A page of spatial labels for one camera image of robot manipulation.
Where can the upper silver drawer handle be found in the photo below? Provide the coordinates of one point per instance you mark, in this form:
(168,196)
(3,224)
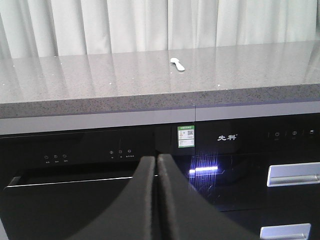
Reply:
(293,174)

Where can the black disinfection cabinet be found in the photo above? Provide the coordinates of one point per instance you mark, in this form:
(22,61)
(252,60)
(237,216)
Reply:
(230,164)

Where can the silver drawer handle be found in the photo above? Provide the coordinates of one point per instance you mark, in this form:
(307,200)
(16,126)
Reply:
(286,232)
(293,174)

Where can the white curtain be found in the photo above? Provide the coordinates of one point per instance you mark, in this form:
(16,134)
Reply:
(43,28)

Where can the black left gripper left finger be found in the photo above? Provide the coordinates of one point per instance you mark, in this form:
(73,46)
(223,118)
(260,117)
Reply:
(129,217)

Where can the pale green plastic spoon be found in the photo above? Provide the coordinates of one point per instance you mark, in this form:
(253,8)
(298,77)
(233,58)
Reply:
(177,63)

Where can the lower silver drawer handle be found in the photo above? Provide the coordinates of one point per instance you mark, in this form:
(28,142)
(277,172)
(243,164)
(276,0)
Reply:
(286,232)

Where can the green energy label sticker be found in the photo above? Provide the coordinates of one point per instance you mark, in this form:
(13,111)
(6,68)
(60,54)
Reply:
(186,136)

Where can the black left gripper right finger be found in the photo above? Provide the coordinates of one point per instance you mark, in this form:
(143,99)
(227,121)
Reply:
(185,214)

